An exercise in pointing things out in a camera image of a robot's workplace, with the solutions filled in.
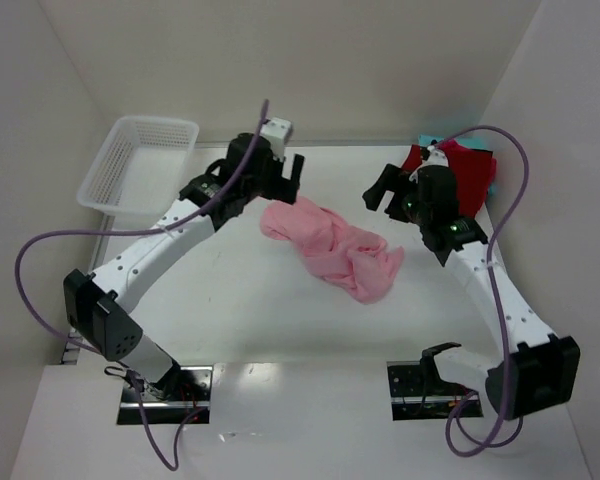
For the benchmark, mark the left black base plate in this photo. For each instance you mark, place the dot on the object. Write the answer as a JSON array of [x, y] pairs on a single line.
[[191, 397]]

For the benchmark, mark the pink t shirt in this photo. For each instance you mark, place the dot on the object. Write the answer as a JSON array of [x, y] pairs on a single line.
[[355, 260]]

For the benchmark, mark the white plastic basket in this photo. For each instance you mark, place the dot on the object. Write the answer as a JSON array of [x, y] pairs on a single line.
[[139, 167]]

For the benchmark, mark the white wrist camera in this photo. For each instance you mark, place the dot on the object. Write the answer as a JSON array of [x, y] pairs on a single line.
[[277, 132], [433, 156]]

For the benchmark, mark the teal t shirt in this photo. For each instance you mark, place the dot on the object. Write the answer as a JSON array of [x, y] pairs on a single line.
[[465, 141]]

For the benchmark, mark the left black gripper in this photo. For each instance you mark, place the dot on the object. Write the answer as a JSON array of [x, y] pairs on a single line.
[[280, 183]]

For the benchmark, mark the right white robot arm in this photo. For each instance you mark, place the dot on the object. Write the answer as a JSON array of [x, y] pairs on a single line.
[[535, 369]]

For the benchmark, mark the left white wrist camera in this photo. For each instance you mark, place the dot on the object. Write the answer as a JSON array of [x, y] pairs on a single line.
[[277, 132]]

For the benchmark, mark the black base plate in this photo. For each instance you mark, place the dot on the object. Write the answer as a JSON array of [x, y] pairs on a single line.
[[412, 400], [191, 397]]

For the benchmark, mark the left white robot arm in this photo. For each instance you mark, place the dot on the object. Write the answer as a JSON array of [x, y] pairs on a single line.
[[99, 304]]

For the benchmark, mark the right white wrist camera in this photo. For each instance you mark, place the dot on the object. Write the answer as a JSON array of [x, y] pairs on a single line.
[[433, 156]]

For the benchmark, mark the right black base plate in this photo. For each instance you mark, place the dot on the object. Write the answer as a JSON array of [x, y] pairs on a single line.
[[412, 400]]

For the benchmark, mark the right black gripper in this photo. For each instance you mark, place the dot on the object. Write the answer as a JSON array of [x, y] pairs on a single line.
[[395, 195]]

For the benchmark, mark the red t shirt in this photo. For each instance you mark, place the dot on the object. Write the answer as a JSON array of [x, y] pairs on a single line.
[[457, 191]]

